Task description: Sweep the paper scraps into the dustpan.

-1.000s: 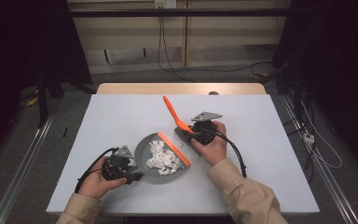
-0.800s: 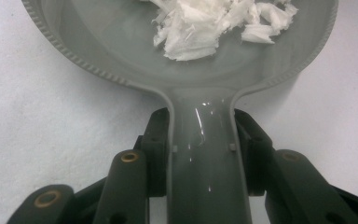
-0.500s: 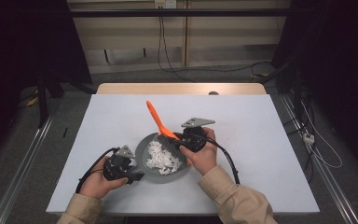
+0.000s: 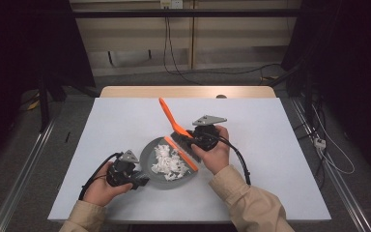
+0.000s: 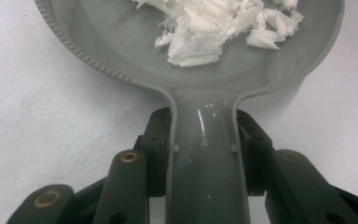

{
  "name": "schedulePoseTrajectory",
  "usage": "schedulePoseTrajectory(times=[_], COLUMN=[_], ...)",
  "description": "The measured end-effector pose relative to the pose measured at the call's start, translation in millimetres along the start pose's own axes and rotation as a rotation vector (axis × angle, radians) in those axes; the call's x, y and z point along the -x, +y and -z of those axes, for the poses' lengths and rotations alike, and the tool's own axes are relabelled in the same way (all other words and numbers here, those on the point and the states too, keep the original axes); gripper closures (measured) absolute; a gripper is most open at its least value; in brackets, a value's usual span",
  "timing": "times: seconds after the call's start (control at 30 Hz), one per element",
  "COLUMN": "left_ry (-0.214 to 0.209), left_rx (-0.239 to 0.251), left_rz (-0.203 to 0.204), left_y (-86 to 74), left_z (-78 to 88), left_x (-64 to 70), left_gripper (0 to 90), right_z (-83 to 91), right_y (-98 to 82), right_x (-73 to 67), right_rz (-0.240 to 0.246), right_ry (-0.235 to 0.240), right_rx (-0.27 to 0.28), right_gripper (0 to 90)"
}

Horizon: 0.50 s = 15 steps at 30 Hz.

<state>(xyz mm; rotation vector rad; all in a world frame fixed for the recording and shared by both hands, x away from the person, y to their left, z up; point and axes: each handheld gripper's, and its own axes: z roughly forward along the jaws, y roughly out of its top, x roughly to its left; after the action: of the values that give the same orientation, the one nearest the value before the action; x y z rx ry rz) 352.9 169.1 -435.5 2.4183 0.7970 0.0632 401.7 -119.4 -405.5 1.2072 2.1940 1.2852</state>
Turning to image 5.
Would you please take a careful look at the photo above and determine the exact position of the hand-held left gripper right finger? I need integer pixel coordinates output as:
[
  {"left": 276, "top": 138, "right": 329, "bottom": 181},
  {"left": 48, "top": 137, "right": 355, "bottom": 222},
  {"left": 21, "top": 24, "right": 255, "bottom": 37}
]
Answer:
[{"left": 236, "top": 108, "right": 276, "bottom": 197}]

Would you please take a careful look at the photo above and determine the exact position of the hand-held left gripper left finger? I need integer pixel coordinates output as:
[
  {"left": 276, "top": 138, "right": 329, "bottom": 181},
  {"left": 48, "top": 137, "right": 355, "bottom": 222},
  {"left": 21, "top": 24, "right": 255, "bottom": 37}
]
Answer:
[{"left": 133, "top": 106, "right": 177, "bottom": 198}]

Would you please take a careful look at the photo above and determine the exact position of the grey dustpan with orange edge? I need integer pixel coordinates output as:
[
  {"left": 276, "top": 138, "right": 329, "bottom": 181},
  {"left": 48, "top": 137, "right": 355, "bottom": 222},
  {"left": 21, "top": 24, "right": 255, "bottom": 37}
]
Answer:
[{"left": 34, "top": 0, "right": 346, "bottom": 224}]

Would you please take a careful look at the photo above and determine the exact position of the pile of white paper scraps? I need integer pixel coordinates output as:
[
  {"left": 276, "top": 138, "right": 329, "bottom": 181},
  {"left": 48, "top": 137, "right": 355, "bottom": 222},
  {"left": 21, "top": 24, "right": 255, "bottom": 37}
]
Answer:
[{"left": 132, "top": 0, "right": 306, "bottom": 68}]

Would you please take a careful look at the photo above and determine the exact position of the white table mat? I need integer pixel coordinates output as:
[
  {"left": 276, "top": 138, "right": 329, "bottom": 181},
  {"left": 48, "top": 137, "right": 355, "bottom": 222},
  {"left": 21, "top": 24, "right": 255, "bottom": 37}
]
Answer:
[{"left": 0, "top": 0, "right": 358, "bottom": 224}]

